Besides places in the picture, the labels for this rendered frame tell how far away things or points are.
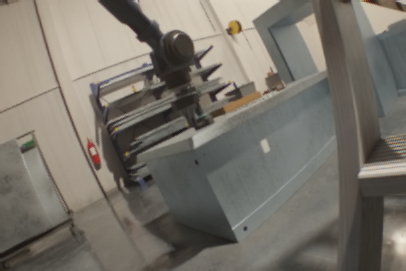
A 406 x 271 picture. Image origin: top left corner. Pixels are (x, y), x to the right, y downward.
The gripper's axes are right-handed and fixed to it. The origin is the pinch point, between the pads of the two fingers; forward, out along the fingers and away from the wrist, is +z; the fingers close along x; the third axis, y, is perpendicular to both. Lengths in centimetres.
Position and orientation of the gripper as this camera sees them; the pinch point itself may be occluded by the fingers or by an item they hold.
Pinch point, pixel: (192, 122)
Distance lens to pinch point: 123.8
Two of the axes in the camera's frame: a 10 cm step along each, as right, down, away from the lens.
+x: -7.5, 3.9, -5.4
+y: -5.9, -0.1, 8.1
